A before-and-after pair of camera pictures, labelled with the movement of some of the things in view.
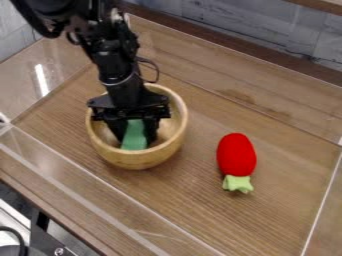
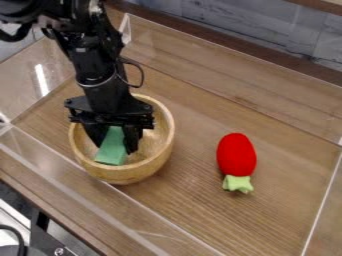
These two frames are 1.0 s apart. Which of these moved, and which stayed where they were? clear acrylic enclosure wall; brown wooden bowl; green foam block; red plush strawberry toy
Moved: green foam block; brown wooden bowl
Stayed: red plush strawberry toy; clear acrylic enclosure wall
